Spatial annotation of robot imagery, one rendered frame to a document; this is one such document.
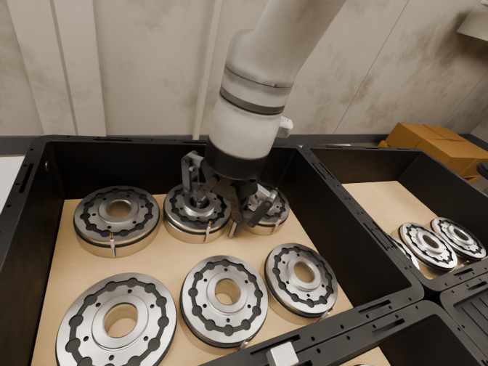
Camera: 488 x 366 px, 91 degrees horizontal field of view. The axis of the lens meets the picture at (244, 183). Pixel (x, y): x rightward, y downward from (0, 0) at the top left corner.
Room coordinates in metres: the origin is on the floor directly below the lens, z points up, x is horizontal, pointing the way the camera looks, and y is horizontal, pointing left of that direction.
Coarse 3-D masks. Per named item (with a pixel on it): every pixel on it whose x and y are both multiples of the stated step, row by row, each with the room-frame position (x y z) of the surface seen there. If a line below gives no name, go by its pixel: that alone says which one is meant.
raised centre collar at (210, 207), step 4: (184, 196) 0.26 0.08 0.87; (188, 196) 0.26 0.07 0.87; (192, 196) 0.27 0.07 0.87; (208, 196) 0.28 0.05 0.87; (184, 200) 0.25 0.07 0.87; (188, 200) 0.25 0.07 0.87; (208, 200) 0.27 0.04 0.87; (212, 200) 0.27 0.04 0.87; (184, 204) 0.24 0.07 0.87; (188, 204) 0.25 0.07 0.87; (208, 204) 0.26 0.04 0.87; (212, 204) 0.26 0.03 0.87; (188, 208) 0.24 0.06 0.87; (192, 208) 0.24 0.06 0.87; (196, 208) 0.24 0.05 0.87; (204, 208) 0.25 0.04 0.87; (208, 208) 0.25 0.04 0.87; (212, 208) 0.25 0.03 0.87; (192, 212) 0.24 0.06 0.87; (196, 212) 0.24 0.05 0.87; (200, 212) 0.24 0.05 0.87; (204, 212) 0.24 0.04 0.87; (208, 212) 0.25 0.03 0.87
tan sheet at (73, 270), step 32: (64, 224) 0.17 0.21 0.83; (160, 224) 0.22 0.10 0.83; (288, 224) 0.32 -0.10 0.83; (64, 256) 0.13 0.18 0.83; (96, 256) 0.15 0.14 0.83; (128, 256) 0.16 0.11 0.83; (160, 256) 0.18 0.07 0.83; (192, 256) 0.19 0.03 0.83; (256, 256) 0.23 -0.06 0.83; (64, 288) 0.10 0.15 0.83; (128, 320) 0.09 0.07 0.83; (192, 352) 0.09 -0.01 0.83
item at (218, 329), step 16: (224, 256) 0.19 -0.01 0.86; (192, 272) 0.15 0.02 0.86; (208, 272) 0.16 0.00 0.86; (240, 272) 0.17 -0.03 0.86; (256, 272) 0.18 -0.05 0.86; (192, 288) 0.13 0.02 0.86; (256, 288) 0.16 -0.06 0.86; (192, 304) 0.12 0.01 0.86; (256, 304) 0.14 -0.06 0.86; (192, 320) 0.10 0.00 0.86; (208, 320) 0.11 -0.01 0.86; (224, 320) 0.11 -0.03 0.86; (240, 320) 0.12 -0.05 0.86; (256, 320) 0.12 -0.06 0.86; (208, 336) 0.09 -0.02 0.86; (224, 336) 0.10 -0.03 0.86; (240, 336) 0.10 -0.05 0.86
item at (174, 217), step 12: (168, 192) 0.26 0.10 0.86; (180, 192) 0.27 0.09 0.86; (168, 204) 0.24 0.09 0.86; (180, 204) 0.25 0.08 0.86; (216, 204) 0.27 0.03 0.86; (228, 204) 0.28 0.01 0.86; (168, 216) 0.22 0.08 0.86; (180, 216) 0.23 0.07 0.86; (192, 216) 0.23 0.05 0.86; (204, 216) 0.24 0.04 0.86; (216, 216) 0.25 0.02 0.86; (228, 216) 0.25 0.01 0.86; (192, 228) 0.21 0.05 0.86; (204, 228) 0.22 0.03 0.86; (216, 228) 0.23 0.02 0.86
